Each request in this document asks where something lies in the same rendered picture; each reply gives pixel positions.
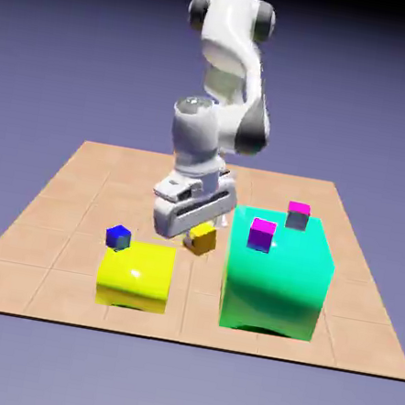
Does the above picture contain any small yellow cube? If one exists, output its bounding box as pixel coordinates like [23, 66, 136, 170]
[185, 220, 221, 259]

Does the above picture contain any large yellow box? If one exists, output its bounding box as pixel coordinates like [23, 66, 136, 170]
[92, 235, 178, 317]

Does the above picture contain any large teal box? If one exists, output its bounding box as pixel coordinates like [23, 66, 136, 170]
[213, 202, 345, 346]

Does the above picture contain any small magenta cube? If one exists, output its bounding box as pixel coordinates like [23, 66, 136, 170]
[245, 216, 279, 255]
[283, 201, 313, 234]

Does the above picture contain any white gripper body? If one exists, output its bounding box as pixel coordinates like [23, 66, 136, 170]
[148, 168, 243, 250]

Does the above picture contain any small blue cube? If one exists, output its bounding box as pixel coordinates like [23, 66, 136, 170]
[102, 222, 134, 255]

